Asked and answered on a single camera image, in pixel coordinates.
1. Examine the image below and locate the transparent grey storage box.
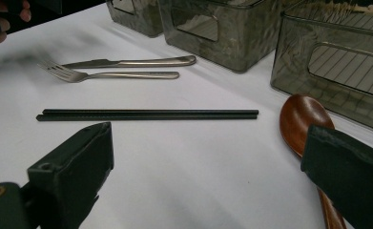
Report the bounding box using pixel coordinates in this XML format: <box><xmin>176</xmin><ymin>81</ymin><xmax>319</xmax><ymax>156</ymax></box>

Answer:
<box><xmin>270</xmin><ymin>0</ymin><xmax>373</xmax><ymax>135</ymax></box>
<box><xmin>157</xmin><ymin>0</ymin><xmax>302</xmax><ymax>74</ymax></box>
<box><xmin>106</xmin><ymin>0</ymin><xmax>164</xmax><ymax>38</ymax></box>

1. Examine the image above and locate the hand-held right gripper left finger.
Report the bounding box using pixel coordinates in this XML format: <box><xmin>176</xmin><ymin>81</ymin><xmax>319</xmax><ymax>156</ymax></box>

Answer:
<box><xmin>26</xmin><ymin>121</ymin><xmax>115</xmax><ymax>229</ymax></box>

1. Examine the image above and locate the steel fork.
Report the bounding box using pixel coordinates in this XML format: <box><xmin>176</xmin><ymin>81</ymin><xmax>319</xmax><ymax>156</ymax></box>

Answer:
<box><xmin>36</xmin><ymin>60</ymin><xmax>180</xmax><ymax>84</ymax></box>

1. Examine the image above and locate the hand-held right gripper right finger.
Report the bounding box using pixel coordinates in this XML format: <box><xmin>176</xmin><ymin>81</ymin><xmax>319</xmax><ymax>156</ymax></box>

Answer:
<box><xmin>300</xmin><ymin>124</ymin><xmax>373</xmax><ymax>229</ymax></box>

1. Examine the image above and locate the brown wooden spoon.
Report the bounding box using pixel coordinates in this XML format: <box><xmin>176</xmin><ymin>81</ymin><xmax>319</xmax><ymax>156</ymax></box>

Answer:
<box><xmin>279</xmin><ymin>94</ymin><xmax>347</xmax><ymax>229</ymax></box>

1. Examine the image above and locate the black chopstick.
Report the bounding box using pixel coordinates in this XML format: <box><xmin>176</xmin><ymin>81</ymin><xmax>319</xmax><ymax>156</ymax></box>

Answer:
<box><xmin>41</xmin><ymin>108</ymin><xmax>259</xmax><ymax>116</ymax></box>
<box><xmin>35</xmin><ymin>113</ymin><xmax>259</xmax><ymax>122</ymax></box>

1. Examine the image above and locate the steel table knife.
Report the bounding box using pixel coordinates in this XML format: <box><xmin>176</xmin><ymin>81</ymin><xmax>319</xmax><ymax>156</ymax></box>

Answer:
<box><xmin>61</xmin><ymin>54</ymin><xmax>197</xmax><ymax>70</ymax></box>

